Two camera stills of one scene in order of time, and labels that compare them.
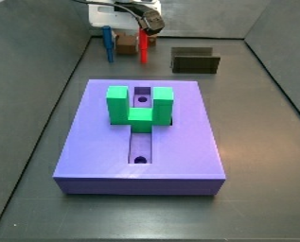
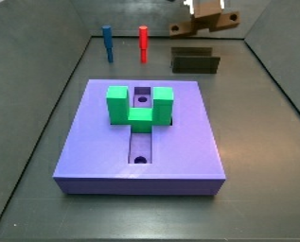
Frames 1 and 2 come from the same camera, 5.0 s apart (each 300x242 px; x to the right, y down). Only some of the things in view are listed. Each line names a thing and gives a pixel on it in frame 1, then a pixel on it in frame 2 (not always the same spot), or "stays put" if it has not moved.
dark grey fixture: [195, 60] stays put
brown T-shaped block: [127, 43] to [208, 18]
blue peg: [108, 41] stays put
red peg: [144, 44] stays put
